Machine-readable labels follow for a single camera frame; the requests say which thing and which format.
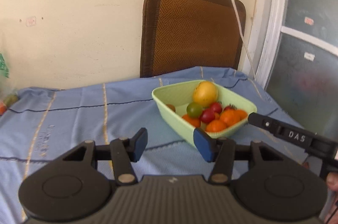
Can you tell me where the clear plastic bag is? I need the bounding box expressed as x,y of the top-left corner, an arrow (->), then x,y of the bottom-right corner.
0,53 -> 19,116

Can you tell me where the blue striped table cloth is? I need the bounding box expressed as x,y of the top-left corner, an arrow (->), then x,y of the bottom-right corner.
0,65 -> 318,223

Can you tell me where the white framed glass door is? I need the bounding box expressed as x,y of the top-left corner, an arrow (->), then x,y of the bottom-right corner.
257,0 -> 337,140

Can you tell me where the small orange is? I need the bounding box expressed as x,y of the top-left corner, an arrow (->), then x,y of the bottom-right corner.
214,112 -> 220,120

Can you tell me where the lone front orange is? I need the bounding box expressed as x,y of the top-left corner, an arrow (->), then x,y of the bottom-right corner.
182,114 -> 201,128

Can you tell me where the person right hand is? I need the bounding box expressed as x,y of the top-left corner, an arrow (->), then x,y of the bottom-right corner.
326,172 -> 338,192

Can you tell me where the small brown kiwi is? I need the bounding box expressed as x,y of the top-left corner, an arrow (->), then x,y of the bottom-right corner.
166,104 -> 176,112

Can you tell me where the brown woven chair mat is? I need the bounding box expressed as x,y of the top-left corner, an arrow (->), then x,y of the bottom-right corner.
140,0 -> 246,78

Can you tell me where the large yellow citrus fruit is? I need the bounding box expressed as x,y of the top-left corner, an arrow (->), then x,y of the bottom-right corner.
192,81 -> 218,108

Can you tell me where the light green plastic basket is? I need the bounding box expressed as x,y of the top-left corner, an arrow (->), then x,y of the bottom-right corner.
152,80 -> 257,145

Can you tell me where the red tomato with stem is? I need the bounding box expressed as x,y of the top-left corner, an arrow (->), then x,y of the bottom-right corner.
224,104 -> 237,111

